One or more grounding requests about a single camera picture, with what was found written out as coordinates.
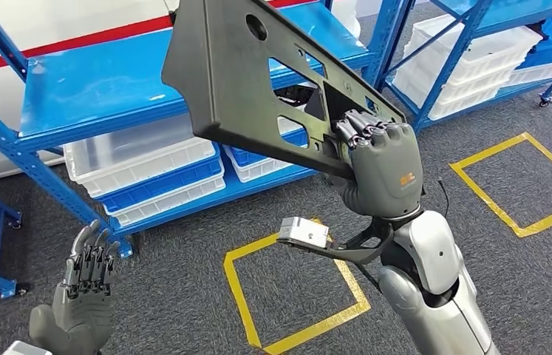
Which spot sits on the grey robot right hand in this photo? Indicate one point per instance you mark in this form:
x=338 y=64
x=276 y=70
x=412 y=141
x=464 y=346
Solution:
x=386 y=171

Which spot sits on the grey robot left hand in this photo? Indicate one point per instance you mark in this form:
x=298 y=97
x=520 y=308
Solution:
x=77 y=318

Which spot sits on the black plastic bracket part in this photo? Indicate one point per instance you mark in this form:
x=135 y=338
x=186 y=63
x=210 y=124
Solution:
x=226 y=73

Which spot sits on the yellow floor tape square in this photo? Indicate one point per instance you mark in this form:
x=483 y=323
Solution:
x=241 y=294

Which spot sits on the red barrier belt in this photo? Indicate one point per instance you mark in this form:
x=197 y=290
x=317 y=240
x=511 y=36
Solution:
x=60 y=46

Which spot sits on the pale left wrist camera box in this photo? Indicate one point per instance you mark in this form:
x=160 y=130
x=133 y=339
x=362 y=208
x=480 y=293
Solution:
x=26 y=349

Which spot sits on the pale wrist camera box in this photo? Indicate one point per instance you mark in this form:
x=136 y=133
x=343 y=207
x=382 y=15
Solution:
x=26 y=349
x=302 y=232

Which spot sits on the black right camera bracket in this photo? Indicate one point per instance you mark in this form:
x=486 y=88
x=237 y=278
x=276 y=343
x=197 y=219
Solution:
x=354 y=253

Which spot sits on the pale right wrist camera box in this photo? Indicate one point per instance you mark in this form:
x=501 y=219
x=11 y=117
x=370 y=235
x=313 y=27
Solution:
x=302 y=232

